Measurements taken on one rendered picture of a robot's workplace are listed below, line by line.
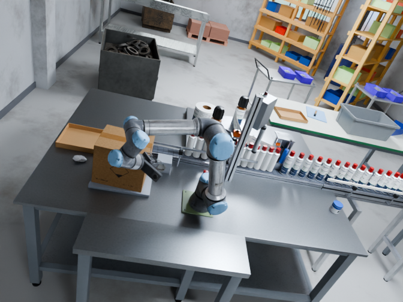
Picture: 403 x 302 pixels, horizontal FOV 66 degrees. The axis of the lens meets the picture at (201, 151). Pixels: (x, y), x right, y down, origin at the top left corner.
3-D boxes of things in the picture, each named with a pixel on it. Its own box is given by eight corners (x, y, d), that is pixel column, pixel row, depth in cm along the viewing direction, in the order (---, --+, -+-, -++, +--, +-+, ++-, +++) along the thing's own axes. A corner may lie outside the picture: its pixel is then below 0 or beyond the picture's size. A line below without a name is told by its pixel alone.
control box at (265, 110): (267, 123, 208) (277, 97, 198) (257, 130, 195) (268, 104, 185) (254, 116, 211) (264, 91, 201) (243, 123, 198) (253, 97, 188)
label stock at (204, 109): (188, 116, 275) (191, 102, 267) (206, 115, 286) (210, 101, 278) (198, 128, 262) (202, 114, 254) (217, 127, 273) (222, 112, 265)
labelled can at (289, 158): (285, 171, 241) (295, 150, 230) (286, 175, 236) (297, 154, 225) (278, 170, 240) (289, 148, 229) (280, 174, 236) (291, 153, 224)
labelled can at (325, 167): (319, 178, 245) (331, 157, 234) (322, 182, 241) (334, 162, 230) (313, 177, 245) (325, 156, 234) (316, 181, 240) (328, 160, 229)
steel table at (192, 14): (105, 33, 688) (110, -20, 630) (197, 56, 719) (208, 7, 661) (96, 43, 623) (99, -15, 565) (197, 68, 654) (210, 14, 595)
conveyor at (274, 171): (318, 180, 249) (319, 177, 247) (321, 187, 242) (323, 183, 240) (110, 141, 223) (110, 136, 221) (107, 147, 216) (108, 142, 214)
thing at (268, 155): (264, 167, 238) (274, 145, 227) (265, 171, 234) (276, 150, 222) (258, 166, 237) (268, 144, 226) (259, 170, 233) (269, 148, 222)
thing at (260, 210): (299, 134, 319) (300, 132, 318) (366, 257, 195) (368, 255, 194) (90, 89, 286) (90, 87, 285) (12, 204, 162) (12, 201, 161)
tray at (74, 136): (110, 135, 231) (110, 130, 228) (101, 155, 209) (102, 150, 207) (68, 127, 226) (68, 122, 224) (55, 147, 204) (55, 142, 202)
